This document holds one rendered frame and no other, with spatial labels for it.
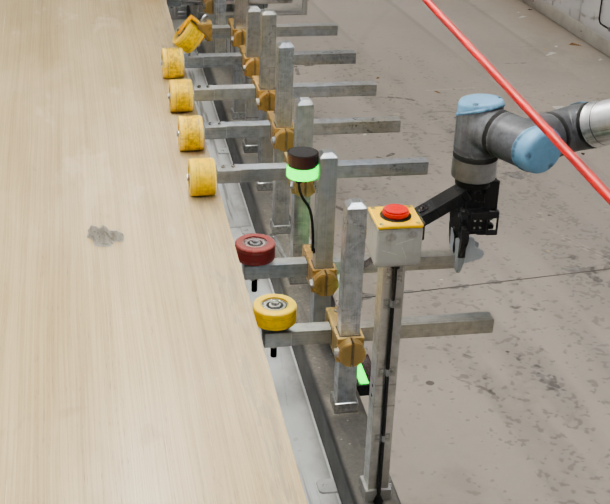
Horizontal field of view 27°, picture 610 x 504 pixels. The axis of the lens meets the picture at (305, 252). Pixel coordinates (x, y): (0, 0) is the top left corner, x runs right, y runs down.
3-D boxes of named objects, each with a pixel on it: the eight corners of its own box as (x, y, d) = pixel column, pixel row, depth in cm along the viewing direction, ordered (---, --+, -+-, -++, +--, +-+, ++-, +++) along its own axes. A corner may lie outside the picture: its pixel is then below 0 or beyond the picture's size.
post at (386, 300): (384, 483, 214) (403, 249, 194) (391, 501, 210) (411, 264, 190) (359, 485, 214) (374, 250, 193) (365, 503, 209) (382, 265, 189)
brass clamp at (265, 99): (273, 93, 320) (273, 74, 318) (281, 112, 309) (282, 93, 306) (249, 94, 319) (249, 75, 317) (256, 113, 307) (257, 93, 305)
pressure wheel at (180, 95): (191, 72, 310) (194, 98, 306) (189, 92, 317) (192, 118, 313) (167, 73, 309) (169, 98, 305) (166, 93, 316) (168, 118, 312)
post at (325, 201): (324, 360, 261) (334, 146, 239) (327, 369, 258) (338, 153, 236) (307, 361, 261) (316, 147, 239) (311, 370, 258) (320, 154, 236)
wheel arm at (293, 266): (449, 264, 261) (450, 246, 259) (453, 272, 258) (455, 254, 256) (241, 276, 253) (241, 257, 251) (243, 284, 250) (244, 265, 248)
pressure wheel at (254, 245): (270, 280, 258) (272, 229, 252) (276, 299, 251) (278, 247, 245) (232, 282, 256) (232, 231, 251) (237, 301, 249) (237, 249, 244)
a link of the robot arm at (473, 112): (484, 109, 236) (447, 94, 243) (477, 170, 242) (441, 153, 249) (518, 100, 242) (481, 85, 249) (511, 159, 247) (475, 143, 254)
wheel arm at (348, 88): (373, 91, 321) (374, 78, 320) (376, 96, 318) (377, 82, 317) (178, 97, 313) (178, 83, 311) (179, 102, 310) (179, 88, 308)
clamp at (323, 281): (325, 264, 259) (326, 242, 257) (338, 296, 248) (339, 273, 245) (298, 266, 258) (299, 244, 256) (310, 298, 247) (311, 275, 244)
